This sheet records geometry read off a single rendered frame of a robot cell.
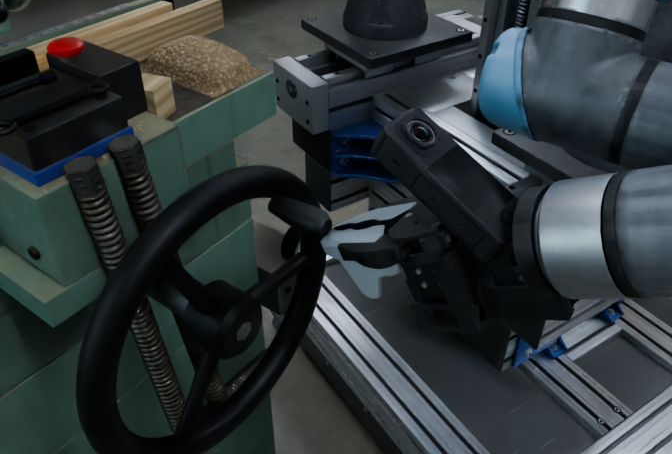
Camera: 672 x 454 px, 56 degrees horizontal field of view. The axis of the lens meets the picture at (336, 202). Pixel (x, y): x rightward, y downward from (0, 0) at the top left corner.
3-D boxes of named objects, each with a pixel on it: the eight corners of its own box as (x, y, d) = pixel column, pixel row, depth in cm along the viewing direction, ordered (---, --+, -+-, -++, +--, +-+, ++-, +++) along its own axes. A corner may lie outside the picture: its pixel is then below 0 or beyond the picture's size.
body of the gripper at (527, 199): (411, 332, 48) (562, 340, 39) (366, 235, 45) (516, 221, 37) (458, 276, 53) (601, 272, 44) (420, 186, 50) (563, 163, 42)
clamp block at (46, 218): (61, 292, 51) (29, 202, 45) (-27, 230, 57) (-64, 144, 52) (197, 204, 60) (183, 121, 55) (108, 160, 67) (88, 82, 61)
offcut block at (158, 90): (150, 105, 70) (143, 72, 68) (176, 110, 69) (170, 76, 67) (132, 120, 67) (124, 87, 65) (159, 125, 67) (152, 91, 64)
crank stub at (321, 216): (330, 242, 53) (314, 242, 51) (277, 217, 56) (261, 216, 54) (340, 215, 53) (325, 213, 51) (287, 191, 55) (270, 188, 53)
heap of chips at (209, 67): (214, 98, 72) (210, 67, 70) (134, 67, 78) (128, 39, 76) (266, 71, 78) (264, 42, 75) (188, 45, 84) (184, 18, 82)
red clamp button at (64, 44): (62, 62, 52) (59, 50, 51) (41, 54, 53) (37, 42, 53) (93, 51, 54) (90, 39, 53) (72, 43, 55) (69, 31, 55)
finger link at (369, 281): (325, 307, 54) (408, 308, 48) (296, 248, 53) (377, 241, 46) (346, 287, 56) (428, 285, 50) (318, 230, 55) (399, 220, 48)
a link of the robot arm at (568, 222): (587, 210, 34) (631, 146, 39) (511, 218, 37) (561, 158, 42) (627, 325, 36) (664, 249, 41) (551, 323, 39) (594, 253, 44)
